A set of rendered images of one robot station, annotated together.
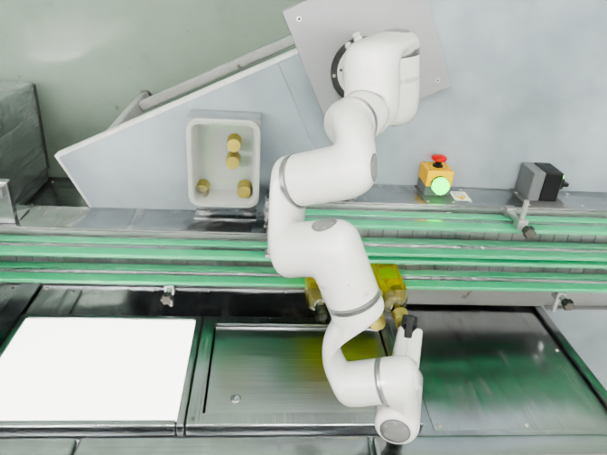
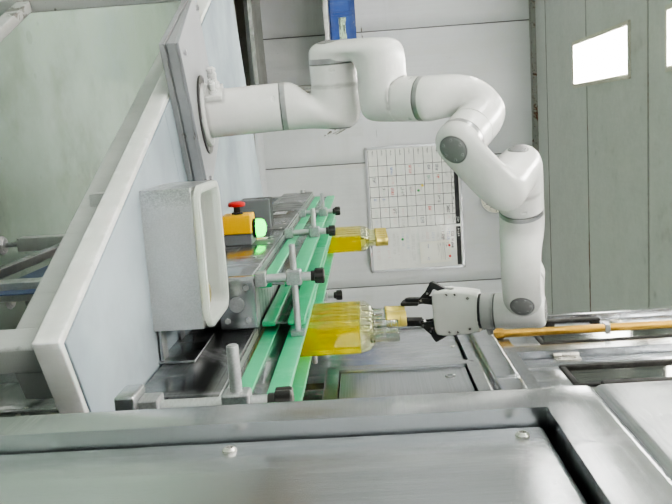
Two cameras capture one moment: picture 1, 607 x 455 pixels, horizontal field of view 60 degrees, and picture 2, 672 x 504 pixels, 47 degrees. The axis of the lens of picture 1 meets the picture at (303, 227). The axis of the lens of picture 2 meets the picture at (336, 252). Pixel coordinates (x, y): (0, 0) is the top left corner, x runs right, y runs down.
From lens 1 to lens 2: 165 cm
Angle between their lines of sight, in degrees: 79
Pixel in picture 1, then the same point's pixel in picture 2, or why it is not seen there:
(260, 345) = not seen: hidden behind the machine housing
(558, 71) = not seen: hidden behind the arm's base
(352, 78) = (397, 67)
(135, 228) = (218, 390)
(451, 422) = not seen: hidden behind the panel
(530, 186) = (268, 213)
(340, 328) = (540, 228)
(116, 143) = (105, 279)
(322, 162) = (490, 108)
